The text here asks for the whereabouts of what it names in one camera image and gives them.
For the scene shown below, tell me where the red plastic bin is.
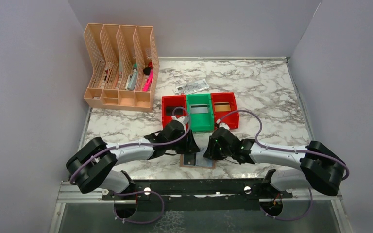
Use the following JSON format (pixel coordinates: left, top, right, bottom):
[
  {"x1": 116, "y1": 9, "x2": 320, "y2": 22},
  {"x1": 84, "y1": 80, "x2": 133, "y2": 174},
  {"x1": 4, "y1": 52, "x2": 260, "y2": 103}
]
[
  {"x1": 161, "y1": 95, "x2": 187, "y2": 128},
  {"x1": 210, "y1": 92, "x2": 239, "y2": 129}
]

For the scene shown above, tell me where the right red plastic bin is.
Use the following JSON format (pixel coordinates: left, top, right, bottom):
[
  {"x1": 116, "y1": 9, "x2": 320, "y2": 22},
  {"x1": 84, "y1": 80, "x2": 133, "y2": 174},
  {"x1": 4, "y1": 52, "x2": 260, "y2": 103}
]
[{"x1": 210, "y1": 92, "x2": 239, "y2": 129}]

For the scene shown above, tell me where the silver card from holder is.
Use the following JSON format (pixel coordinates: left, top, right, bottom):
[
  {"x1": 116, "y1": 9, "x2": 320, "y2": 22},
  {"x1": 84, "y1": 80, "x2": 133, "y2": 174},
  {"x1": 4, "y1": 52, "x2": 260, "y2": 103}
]
[{"x1": 190, "y1": 104, "x2": 209, "y2": 114}]

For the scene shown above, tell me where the tan leather card holder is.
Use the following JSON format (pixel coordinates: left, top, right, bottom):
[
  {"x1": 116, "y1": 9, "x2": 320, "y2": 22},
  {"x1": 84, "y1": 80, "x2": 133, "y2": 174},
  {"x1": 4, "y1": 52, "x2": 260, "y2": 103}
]
[{"x1": 180, "y1": 147, "x2": 216, "y2": 169}]

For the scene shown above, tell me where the peach plastic file organizer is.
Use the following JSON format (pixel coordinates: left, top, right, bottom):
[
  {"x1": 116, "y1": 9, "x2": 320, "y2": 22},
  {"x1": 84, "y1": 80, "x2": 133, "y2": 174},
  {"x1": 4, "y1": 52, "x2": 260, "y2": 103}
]
[{"x1": 84, "y1": 23, "x2": 160, "y2": 112}]

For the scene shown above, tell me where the green plastic bin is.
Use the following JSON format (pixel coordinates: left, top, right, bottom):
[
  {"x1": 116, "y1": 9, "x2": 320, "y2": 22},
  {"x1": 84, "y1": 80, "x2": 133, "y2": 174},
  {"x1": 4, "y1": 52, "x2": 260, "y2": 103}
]
[{"x1": 186, "y1": 94, "x2": 214, "y2": 132}]

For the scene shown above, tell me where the black card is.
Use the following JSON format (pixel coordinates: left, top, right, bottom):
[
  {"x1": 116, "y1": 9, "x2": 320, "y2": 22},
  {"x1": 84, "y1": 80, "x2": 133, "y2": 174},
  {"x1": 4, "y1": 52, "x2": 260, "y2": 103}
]
[
  {"x1": 183, "y1": 154, "x2": 196, "y2": 166},
  {"x1": 165, "y1": 106, "x2": 184, "y2": 116}
]

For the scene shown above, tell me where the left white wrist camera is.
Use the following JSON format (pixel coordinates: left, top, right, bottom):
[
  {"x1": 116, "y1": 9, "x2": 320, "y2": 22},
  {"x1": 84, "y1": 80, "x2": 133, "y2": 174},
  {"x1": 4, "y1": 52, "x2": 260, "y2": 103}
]
[{"x1": 171, "y1": 116, "x2": 189, "y2": 129}]

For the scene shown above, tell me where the purple cable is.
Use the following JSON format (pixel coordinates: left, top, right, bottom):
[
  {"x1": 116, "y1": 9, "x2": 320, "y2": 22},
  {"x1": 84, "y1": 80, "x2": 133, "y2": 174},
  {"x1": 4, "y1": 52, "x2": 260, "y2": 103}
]
[
  {"x1": 69, "y1": 106, "x2": 192, "y2": 225},
  {"x1": 215, "y1": 110, "x2": 350, "y2": 222}
]

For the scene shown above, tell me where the gold card with stripe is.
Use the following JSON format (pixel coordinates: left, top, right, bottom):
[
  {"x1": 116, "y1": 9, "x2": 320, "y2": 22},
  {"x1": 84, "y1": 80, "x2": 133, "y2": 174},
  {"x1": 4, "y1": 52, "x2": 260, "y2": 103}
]
[{"x1": 214, "y1": 102, "x2": 231, "y2": 112}]

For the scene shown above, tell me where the grey green marker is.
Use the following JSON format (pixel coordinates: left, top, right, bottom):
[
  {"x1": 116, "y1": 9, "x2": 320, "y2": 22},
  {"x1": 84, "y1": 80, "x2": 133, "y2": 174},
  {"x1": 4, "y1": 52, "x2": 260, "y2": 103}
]
[{"x1": 125, "y1": 64, "x2": 138, "y2": 91}]

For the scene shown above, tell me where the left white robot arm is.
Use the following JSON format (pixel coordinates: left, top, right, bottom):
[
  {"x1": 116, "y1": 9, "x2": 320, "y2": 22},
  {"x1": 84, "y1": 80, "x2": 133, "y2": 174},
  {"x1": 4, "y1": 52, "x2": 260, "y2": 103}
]
[{"x1": 66, "y1": 120, "x2": 200, "y2": 194}]

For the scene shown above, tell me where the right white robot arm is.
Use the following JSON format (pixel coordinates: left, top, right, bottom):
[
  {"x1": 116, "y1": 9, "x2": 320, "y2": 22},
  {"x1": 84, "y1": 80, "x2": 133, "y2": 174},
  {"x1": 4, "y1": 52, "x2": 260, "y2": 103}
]
[{"x1": 203, "y1": 127, "x2": 348, "y2": 196}]

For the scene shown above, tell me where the left red plastic bin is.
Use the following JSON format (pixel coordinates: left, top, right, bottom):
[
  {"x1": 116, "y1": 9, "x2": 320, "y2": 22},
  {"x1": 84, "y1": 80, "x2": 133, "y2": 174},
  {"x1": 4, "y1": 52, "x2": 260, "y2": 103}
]
[{"x1": 161, "y1": 95, "x2": 187, "y2": 128}]

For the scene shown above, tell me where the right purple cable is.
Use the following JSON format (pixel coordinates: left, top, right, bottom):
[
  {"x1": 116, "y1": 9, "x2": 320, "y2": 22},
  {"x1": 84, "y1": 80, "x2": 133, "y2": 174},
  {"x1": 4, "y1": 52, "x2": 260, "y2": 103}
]
[{"x1": 215, "y1": 110, "x2": 350, "y2": 222}]

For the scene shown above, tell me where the black binder clip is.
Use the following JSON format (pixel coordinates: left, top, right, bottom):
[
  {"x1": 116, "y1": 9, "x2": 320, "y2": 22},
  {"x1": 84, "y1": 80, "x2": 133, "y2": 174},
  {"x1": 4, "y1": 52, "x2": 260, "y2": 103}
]
[{"x1": 143, "y1": 62, "x2": 153, "y2": 76}]

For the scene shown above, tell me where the pink highlighter pen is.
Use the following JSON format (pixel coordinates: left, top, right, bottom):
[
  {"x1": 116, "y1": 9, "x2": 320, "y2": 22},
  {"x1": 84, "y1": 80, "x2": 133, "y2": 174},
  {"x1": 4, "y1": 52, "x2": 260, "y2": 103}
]
[{"x1": 142, "y1": 69, "x2": 153, "y2": 92}]

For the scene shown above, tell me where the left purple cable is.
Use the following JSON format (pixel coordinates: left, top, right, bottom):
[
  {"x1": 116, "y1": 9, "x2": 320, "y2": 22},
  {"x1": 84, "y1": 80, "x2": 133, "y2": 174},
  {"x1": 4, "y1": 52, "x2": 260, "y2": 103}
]
[{"x1": 69, "y1": 106, "x2": 192, "y2": 225}]

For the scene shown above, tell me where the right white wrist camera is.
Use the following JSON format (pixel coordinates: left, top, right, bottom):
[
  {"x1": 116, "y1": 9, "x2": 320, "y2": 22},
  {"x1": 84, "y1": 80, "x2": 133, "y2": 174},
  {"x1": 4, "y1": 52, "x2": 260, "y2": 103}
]
[{"x1": 217, "y1": 119, "x2": 230, "y2": 130}]

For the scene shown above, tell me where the clear protractor ruler packet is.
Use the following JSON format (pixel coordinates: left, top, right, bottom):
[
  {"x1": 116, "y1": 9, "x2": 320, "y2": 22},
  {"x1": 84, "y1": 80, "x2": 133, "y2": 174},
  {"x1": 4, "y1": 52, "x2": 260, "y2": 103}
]
[{"x1": 174, "y1": 79, "x2": 210, "y2": 95}]

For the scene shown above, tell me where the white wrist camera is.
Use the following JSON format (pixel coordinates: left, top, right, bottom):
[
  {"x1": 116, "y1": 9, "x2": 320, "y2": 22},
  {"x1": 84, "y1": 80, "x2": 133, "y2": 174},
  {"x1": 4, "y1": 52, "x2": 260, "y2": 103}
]
[
  {"x1": 171, "y1": 116, "x2": 189, "y2": 129},
  {"x1": 217, "y1": 119, "x2": 230, "y2": 130}
]

